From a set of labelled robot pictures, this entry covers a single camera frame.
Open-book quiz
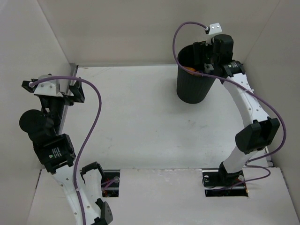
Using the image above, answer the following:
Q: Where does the orange juice bottle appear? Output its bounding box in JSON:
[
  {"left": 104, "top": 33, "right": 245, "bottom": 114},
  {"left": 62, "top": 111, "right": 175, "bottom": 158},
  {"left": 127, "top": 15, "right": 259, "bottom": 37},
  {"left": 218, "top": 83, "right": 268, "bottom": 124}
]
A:
[{"left": 184, "top": 67, "right": 196, "bottom": 74}]

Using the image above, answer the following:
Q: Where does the red label clear bottle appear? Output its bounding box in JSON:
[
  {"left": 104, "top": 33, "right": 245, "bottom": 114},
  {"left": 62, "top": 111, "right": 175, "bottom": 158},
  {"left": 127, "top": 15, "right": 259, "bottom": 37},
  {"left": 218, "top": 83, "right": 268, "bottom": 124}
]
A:
[{"left": 199, "top": 64, "right": 214, "bottom": 75}]

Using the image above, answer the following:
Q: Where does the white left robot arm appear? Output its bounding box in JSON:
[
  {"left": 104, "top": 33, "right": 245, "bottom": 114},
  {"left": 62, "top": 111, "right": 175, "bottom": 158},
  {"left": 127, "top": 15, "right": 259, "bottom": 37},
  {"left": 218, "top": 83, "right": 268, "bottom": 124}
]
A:
[{"left": 19, "top": 75, "right": 113, "bottom": 225}]

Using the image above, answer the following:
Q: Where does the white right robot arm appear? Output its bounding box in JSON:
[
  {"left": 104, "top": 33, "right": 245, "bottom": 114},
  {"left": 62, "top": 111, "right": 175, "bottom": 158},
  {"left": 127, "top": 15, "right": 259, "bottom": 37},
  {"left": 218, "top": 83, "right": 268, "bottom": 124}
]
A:
[{"left": 203, "top": 34, "right": 280, "bottom": 188}]

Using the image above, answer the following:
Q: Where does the black ribbed plastic bin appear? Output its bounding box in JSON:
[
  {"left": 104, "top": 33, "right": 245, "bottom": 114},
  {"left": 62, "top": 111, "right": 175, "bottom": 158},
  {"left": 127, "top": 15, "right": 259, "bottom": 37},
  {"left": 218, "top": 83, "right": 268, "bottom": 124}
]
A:
[{"left": 176, "top": 44, "right": 215, "bottom": 104}]

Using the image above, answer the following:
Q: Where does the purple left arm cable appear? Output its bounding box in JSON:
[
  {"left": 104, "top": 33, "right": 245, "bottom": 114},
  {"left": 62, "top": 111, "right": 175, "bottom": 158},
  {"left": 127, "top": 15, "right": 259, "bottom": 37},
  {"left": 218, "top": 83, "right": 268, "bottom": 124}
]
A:
[{"left": 29, "top": 76, "right": 118, "bottom": 225}]

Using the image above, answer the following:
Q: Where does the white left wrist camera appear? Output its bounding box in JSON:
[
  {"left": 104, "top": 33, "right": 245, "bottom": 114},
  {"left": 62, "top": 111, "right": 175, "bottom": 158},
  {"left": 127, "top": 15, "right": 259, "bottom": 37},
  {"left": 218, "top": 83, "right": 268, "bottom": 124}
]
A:
[{"left": 32, "top": 80, "right": 63, "bottom": 97}]

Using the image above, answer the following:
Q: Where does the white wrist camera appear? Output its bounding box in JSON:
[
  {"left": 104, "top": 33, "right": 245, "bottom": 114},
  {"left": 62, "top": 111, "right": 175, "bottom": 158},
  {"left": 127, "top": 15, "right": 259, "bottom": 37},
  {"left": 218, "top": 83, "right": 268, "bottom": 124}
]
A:
[
  {"left": 205, "top": 23, "right": 222, "bottom": 36},
  {"left": 32, "top": 80, "right": 63, "bottom": 97}
]

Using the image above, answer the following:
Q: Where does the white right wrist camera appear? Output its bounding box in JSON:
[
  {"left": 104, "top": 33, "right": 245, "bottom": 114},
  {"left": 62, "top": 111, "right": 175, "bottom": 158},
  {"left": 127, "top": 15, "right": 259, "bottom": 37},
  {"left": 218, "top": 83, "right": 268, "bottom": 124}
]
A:
[{"left": 205, "top": 23, "right": 222, "bottom": 36}]

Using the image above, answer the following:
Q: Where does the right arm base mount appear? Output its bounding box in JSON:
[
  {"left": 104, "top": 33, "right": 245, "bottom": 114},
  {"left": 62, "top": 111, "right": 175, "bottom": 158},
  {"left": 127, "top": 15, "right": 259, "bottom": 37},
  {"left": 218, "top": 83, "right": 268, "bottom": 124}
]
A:
[{"left": 202, "top": 170, "right": 248, "bottom": 197}]

